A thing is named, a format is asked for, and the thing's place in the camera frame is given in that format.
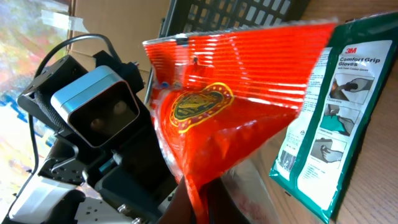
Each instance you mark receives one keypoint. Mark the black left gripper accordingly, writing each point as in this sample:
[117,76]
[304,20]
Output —
[133,173]

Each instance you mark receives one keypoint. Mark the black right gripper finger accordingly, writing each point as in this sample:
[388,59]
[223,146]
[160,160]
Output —
[221,208]

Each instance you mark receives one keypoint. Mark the orange red snack bag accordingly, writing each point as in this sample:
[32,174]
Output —
[219,95]

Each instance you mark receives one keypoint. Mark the green 3M cloth package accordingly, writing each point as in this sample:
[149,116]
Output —
[345,83]

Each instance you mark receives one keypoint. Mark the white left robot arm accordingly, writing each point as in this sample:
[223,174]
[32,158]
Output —
[45,200]

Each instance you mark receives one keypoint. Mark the grey plastic mesh basket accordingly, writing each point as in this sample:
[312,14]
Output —
[209,15]

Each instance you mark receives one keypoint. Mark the brown cardboard box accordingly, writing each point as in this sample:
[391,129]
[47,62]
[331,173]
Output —
[126,23]

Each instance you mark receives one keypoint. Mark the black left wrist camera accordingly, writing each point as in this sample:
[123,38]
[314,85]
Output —
[99,106]

